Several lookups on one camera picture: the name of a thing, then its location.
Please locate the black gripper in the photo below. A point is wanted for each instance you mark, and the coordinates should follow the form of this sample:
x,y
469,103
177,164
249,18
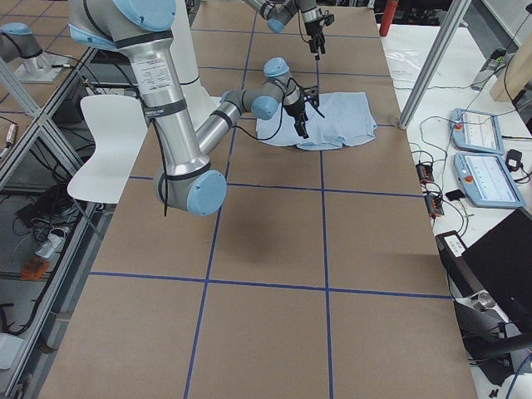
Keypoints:
x,y
293,110
312,29

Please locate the light blue button shirt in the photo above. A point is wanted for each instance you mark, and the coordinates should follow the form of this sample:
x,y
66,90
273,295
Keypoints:
x,y
342,119

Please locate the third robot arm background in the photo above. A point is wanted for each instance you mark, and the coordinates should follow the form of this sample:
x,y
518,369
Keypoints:
x,y
18,42

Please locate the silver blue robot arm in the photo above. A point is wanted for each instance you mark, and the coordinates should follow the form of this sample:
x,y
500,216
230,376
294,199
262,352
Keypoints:
x,y
142,31
278,16

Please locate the red cylinder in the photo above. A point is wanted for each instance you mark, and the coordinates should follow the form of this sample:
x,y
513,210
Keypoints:
x,y
387,17

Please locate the clear plastic bag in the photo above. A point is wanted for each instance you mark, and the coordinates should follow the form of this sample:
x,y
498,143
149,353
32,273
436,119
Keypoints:
x,y
403,64

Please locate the brown paper table cover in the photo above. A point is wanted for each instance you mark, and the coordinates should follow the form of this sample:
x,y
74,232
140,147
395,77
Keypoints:
x,y
319,277

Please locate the upper blue teach pendant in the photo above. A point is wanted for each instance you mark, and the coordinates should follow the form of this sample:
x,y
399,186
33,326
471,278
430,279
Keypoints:
x,y
476,131

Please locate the blue teach pendant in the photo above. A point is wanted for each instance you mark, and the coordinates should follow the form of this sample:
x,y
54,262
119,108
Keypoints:
x,y
476,131
486,182

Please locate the white chair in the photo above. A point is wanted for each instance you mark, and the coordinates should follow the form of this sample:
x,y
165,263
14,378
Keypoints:
x,y
118,126

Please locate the lower blue teach pendant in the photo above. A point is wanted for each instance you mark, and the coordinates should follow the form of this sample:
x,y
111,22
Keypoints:
x,y
486,182

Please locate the black laptop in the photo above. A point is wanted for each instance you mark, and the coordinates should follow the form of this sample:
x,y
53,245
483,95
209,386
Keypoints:
x,y
499,262

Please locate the orange device on floor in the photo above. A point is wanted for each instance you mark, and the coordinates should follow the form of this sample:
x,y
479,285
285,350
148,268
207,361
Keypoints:
x,y
34,268

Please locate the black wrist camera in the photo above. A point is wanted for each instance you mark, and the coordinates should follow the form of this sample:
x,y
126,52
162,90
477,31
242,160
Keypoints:
x,y
311,95
326,19

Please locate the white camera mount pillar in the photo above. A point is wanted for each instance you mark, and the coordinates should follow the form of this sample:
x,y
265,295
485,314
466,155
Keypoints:
x,y
183,55

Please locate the aluminium frame post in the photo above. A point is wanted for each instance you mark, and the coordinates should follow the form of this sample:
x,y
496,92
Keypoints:
x,y
438,49

